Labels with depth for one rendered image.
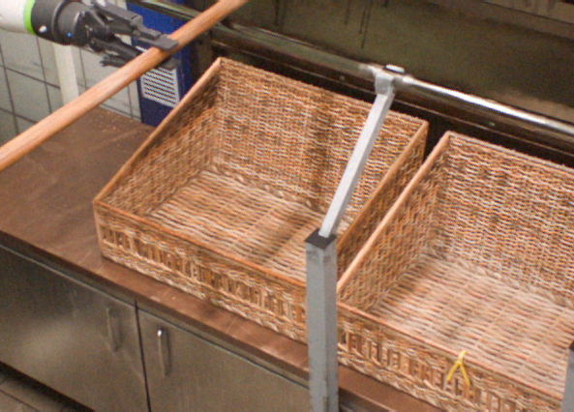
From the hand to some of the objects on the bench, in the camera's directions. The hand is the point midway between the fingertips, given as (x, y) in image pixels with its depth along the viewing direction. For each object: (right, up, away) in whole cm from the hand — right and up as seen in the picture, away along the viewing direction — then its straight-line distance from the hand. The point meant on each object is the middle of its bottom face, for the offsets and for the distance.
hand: (160, 51), depth 212 cm
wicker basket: (+66, -54, +27) cm, 89 cm away
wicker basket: (+18, -34, +55) cm, 67 cm away
